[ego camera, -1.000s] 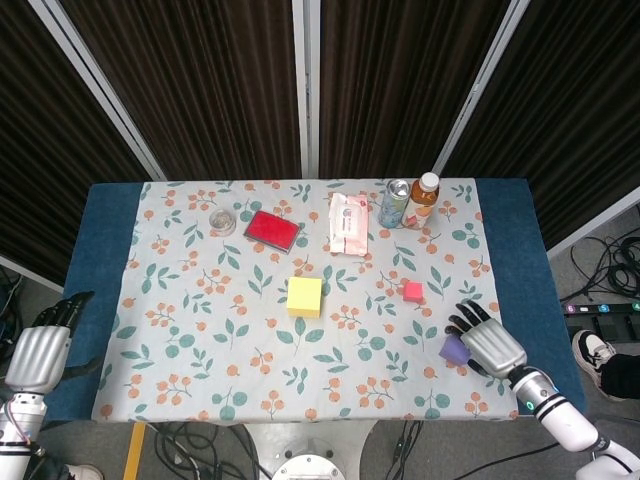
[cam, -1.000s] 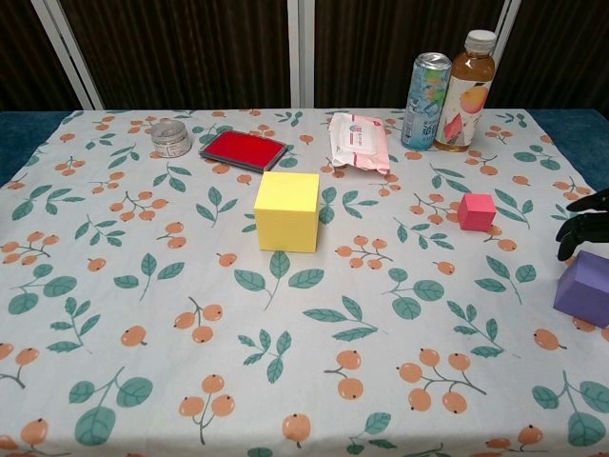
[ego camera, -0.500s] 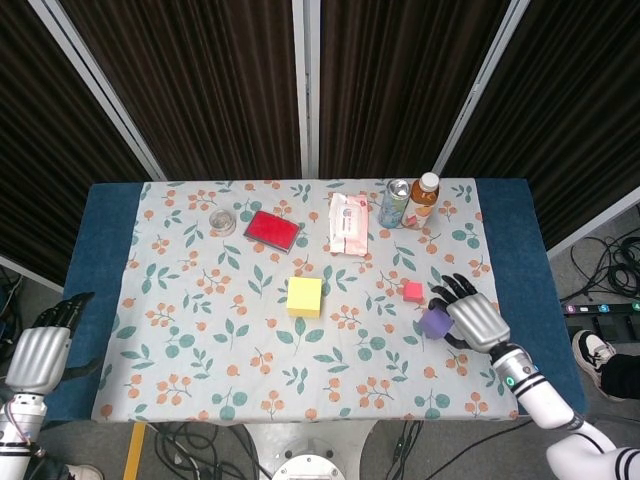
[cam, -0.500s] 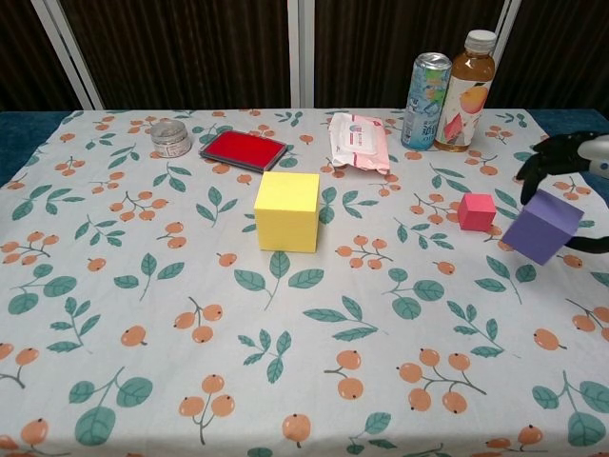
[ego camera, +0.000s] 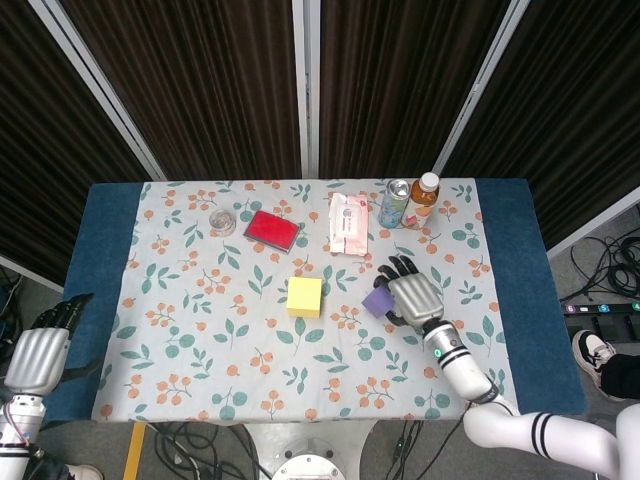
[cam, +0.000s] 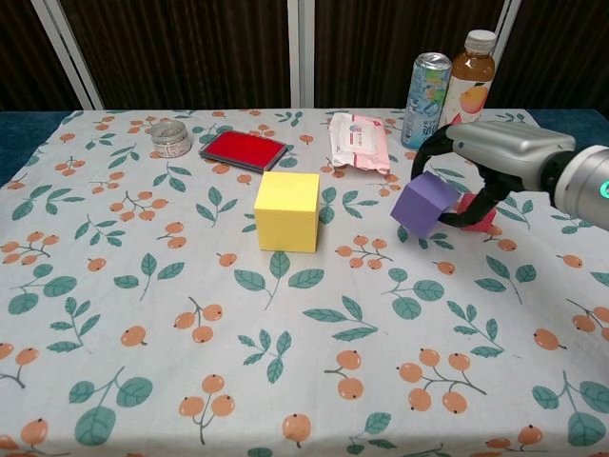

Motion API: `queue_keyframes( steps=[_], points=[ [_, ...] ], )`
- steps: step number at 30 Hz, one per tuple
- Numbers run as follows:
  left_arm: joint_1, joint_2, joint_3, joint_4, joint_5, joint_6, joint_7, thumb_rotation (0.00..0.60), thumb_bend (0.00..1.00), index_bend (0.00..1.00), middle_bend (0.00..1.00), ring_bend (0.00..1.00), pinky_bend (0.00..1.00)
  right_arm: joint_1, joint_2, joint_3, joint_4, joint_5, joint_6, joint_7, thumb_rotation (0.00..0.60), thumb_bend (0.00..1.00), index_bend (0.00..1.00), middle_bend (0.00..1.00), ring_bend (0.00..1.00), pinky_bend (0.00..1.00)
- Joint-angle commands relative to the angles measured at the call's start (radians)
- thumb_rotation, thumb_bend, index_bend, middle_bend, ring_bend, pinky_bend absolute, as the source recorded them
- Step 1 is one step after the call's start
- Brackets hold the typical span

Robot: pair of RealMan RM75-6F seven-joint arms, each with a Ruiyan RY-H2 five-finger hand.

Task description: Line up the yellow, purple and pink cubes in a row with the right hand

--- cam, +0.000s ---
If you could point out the pink wet wipes pack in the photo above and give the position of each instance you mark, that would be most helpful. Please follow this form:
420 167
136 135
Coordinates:
357 143

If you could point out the red ink pad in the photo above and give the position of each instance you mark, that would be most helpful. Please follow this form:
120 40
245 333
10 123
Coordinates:
242 150

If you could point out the blue drink can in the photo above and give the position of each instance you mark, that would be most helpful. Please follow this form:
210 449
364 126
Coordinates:
423 105

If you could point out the yellow block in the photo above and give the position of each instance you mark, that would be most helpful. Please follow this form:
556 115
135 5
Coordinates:
285 214

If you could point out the floral fruit print tablecloth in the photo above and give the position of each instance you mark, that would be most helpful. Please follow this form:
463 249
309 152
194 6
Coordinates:
190 309

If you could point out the dark ribbed partition panel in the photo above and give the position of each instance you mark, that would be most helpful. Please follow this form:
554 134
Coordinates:
24 52
190 47
561 47
371 47

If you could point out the orange tea bottle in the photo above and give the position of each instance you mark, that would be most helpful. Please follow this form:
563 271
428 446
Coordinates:
468 85

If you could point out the purple block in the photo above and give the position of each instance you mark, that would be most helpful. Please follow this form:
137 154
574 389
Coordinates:
418 204

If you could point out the pink small block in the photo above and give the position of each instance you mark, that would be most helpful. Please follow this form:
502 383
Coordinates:
486 222

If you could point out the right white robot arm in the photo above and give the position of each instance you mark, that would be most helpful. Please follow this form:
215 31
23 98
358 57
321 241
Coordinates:
585 181

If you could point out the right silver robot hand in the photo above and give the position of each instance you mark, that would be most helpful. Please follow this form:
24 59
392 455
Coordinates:
514 152

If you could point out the small clear glass bowl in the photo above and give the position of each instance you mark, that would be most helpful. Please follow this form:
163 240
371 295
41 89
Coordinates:
170 140

